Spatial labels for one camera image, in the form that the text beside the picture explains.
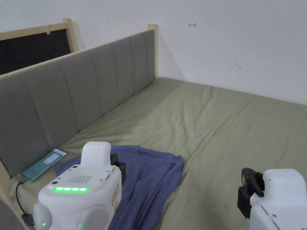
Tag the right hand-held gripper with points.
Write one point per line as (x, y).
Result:
(280, 198)

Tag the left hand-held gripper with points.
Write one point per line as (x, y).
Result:
(79, 191)

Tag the dark blue shirt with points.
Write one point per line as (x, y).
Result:
(148, 182)

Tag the bed with pale green sheet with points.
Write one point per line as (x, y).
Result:
(215, 119)

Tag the teal smartphone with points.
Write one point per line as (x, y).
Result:
(44, 164)

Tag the grey padded headboard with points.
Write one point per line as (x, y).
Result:
(72, 91)

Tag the wood-framed black panel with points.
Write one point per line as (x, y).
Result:
(33, 48)

